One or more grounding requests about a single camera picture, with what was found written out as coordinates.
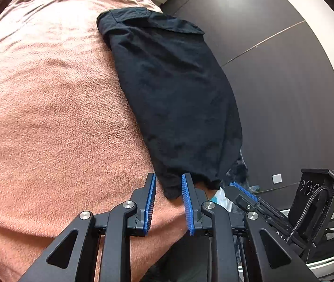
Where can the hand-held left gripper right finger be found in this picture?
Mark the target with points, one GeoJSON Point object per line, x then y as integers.
{"type": "Point", "coordinates": [188, 208]}

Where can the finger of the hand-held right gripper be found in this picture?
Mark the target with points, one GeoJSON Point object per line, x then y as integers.
{"type": "Point", "coordinates": [240, 192]}

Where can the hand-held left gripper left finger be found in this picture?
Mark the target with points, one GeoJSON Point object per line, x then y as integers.
{"type": "Point", "coordinates": [150, 202]}

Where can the black pants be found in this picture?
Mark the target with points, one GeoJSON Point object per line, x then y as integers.
{"type": "Point", "coordinates": [169, 94]}

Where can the grey fuzzy slipper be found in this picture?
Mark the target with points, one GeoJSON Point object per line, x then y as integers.
{"type": "Point", "coordinates": [238, 170]}

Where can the brown blanket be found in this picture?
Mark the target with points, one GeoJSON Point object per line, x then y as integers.
{"type": "Point", "coordinates": [52, 108]}

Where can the white wall socket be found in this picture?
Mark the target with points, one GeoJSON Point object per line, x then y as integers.
{"type": "Point", "coordinates": [277, 179]}

